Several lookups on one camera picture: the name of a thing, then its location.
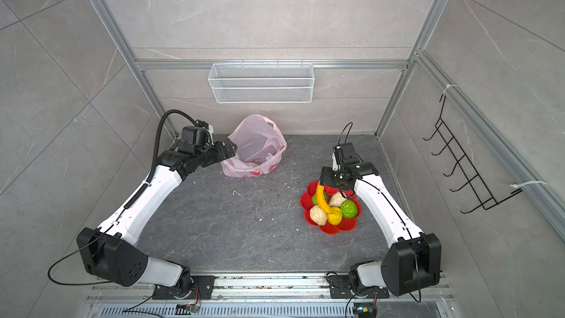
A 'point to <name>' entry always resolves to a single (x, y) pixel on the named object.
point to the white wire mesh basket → (261, 83)
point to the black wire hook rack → (454, 152)
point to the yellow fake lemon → (335, 218)
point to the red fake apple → (330, 190)
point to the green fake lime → (349, 209)
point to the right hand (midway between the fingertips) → (327, 177)
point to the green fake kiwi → (315, 198)
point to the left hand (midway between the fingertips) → (227, 145)
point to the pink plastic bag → (260, 148)
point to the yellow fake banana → (322, 202)
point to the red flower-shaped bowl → (346, 224)
